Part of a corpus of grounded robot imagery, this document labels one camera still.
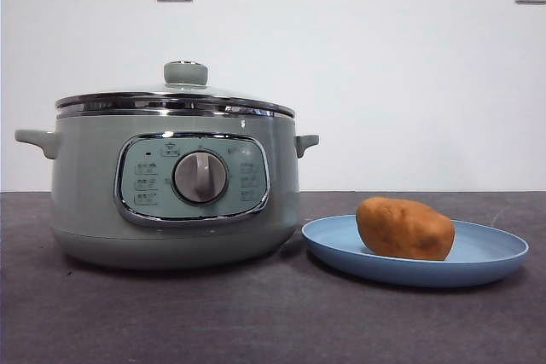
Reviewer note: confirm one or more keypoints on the grey round control dial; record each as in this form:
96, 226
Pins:
199, 177

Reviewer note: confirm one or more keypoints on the brown potato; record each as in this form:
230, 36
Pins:
403, 227

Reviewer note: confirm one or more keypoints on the pale green electric steamer pot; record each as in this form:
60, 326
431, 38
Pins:
89, 193

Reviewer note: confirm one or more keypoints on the light blue round plate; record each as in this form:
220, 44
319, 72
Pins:
482, 261

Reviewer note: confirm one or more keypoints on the glass lid with green knob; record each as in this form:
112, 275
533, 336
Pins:
185, 74

